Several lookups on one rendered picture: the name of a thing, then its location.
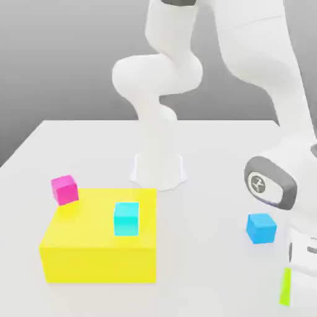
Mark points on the small lime green cube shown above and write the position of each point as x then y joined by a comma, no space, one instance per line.
285,288

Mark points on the small blue cube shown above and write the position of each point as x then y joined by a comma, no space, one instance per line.
261,229

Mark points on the small magenta cube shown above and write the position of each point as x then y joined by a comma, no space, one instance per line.
65,190

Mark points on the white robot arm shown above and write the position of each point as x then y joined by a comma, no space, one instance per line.
158,74

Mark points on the large yellow box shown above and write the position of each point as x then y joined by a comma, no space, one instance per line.
99,260

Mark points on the small cyan cube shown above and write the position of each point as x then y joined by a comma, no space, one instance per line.
126,219

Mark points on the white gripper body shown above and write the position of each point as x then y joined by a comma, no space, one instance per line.
301,262

